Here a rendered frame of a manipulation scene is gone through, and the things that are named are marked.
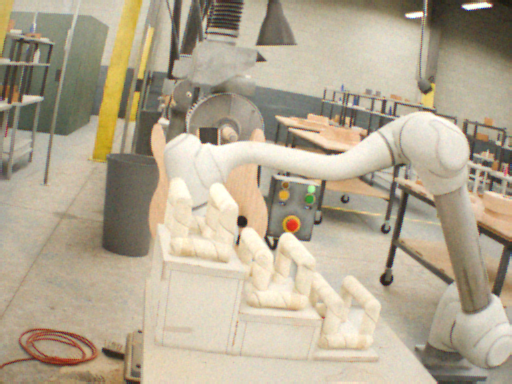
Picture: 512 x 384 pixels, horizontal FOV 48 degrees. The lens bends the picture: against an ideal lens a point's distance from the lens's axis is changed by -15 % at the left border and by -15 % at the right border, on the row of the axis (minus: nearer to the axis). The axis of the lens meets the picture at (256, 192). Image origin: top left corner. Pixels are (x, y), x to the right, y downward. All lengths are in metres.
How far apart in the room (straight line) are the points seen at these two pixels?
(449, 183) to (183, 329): 0.73
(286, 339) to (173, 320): 0.21
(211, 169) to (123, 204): 3.38
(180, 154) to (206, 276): 0.46
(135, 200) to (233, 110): 2.75
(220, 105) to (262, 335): 1.16
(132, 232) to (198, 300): 3.81
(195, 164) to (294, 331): 0.51
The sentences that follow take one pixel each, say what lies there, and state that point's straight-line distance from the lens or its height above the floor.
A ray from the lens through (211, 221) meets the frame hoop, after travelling 1.34.
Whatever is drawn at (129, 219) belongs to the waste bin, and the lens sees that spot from 4.93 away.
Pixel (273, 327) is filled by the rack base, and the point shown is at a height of 1.00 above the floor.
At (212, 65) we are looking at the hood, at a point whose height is 1.46.
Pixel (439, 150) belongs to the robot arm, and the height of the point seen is 1.36.
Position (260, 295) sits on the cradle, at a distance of 1.21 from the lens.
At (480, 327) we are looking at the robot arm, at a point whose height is 0.92.
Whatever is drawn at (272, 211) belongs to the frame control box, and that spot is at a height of 1.01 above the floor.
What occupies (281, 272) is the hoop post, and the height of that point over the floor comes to 1.05.
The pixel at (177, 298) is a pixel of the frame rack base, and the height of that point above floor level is 1.03.
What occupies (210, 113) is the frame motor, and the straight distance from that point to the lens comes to 2.22.
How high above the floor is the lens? 1.42
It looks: 9 degrees down
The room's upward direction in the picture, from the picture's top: 10 degrees clockwise
